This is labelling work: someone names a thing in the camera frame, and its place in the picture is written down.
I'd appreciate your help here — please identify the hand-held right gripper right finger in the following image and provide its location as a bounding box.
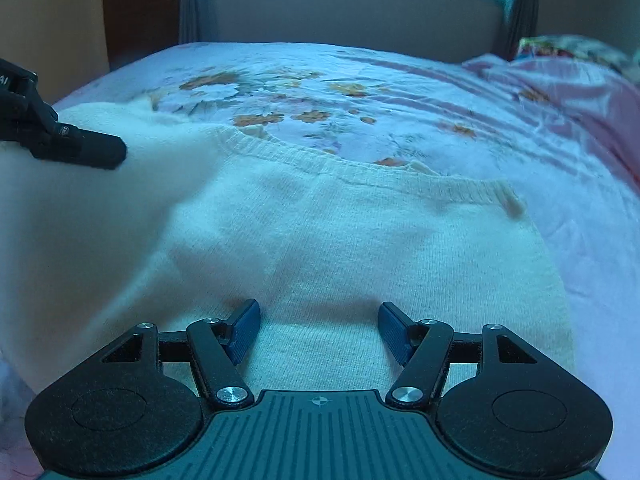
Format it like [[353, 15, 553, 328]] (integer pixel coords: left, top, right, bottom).
[[377, 301, 563, 409]]

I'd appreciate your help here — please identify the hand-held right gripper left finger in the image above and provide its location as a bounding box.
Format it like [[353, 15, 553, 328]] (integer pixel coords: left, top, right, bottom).
[[75, 298, 262, 409]]

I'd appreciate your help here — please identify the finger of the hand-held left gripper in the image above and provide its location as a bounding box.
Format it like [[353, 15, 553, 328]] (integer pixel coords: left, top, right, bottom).
[[27, 122, 127, 170]]

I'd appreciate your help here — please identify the cream knitted sweater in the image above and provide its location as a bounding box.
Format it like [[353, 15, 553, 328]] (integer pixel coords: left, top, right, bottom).
[[0, 101, 576, 401]]

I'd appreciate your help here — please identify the dark wooden door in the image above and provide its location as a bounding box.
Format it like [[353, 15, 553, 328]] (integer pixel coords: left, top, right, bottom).
[[105, 0, 183, 72]]

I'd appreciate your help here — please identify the grey curtain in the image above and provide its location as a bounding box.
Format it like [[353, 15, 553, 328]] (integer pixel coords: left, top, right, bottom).
[[502, 0, 543, 61], [179, 0, 206, 43]]

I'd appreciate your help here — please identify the bed with floral sheet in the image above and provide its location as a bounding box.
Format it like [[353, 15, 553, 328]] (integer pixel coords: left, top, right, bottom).
[[0, 41, 640, 480]]

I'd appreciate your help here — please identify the pink blanket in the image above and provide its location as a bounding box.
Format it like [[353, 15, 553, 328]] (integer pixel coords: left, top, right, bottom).
[[462, 55, 640, 186]]

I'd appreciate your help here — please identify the striped floral pillow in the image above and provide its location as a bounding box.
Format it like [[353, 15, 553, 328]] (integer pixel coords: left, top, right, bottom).
[[517, 35, 640, 76]]

